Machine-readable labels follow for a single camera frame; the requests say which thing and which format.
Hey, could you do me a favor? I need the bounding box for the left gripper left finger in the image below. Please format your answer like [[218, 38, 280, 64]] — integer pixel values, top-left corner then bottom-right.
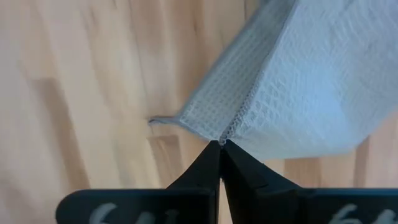
[[55, 139, 222, 224]]

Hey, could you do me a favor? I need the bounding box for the white waffle towel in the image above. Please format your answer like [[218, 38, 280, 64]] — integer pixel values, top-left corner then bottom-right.
[[148, 0, 398, 162]]

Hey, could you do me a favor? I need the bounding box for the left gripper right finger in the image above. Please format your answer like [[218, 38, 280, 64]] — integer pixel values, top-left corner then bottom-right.
[[220, 139, 398, 224]]

